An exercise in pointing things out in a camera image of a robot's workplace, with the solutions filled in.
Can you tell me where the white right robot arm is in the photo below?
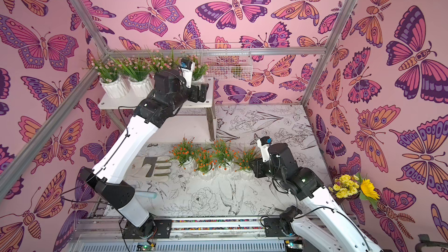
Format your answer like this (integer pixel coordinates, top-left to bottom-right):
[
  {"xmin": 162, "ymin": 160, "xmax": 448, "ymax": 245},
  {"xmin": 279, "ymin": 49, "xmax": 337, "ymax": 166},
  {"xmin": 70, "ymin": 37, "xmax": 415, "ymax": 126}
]
[{"xmin": 250, "ymin": 136, "xmax": 381, "ymax": 252}]

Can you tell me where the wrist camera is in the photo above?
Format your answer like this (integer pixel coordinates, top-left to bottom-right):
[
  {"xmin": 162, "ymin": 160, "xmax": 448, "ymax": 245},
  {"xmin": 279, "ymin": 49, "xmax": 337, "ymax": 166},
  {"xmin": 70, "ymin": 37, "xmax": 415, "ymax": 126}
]
[
  {"xmin": 257, "ymin": 136, "xmax": 272, "ymax": 163},
  {"xmin": 180, "ymin": 58, "xmax": 196, "ymax": 88}
]

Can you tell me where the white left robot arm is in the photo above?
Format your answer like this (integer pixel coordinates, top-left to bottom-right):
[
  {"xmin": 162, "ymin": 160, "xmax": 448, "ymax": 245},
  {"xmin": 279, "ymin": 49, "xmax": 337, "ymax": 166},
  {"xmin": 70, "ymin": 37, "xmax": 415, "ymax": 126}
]
[{"xmin": 80, "ymin": 70, "xmax": 212, "ymax": 235}]

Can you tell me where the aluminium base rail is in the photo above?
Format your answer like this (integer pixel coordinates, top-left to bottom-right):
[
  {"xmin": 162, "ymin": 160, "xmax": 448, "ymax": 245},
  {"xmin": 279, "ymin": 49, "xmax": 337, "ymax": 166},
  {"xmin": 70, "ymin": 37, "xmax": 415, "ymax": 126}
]
[{"xmin": 66, "ymin": 215, "xmax": 368, "ymax": 252}]

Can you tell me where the white two-tier rack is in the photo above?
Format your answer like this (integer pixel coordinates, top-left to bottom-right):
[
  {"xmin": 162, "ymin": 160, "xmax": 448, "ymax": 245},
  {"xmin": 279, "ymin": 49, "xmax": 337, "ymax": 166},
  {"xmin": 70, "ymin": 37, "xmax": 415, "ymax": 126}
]
[{"xmin": 98, "ymin": 78, "xmax": 217, "ymax": 144}]

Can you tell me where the light blue tube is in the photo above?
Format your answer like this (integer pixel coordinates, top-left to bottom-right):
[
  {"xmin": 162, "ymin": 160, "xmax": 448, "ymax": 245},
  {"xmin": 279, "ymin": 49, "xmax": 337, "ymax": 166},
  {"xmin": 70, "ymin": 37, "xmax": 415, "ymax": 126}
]
[{"xmin": 135, "ymin": 190, "xmax": 158, "ymax": 199}]

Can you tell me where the white wire basket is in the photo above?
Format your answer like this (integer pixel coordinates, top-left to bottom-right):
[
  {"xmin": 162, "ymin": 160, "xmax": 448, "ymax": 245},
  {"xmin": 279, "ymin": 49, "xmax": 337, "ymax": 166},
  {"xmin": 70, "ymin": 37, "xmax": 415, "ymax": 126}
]
[{"xmin": 199, "ymin": 40, "xmax": 253, "ymax": 81}]

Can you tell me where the pink flower pot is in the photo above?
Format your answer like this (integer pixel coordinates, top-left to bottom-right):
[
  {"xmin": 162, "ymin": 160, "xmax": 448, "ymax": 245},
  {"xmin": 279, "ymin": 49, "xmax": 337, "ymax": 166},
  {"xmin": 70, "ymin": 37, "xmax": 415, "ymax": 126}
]
[
  {"xmin": 87, "ymin": 57, "xmax": 129, "ymax": 99},
  {"xmin": 115, "ymin": 57, "xmax": 154, "ymax": 98},
  {"xmin": 182, "ymin": 55, "xmax": 209, "ymax": 82},
  {"xmin": 147, "ymin": 50, "xmax": 180, "ymax": 74}
]

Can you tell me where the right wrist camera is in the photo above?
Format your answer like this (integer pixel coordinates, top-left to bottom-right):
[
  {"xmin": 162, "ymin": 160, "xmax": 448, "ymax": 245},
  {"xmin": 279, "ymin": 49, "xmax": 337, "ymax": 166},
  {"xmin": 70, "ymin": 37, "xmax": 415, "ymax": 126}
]
[{"xmin": 257, "ymin": 136, "xmax": 272, "ymax": 163}]

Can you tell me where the yellow sunflower bouquet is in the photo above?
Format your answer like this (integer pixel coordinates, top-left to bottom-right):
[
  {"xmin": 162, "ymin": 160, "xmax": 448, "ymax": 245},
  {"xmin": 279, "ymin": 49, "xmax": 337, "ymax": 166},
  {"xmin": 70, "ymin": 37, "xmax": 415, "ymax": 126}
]
[{"xmin": 329, "ymin": 172, "xmax": 380, "ymax": 210}]

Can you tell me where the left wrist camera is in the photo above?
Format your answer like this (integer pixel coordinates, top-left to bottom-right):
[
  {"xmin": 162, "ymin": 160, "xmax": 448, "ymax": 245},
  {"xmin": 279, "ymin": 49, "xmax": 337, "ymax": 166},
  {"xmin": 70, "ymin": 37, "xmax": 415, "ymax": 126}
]
[{"xmin": 180, "ymin": 58, "xmax": 196, "ymax": 88}]

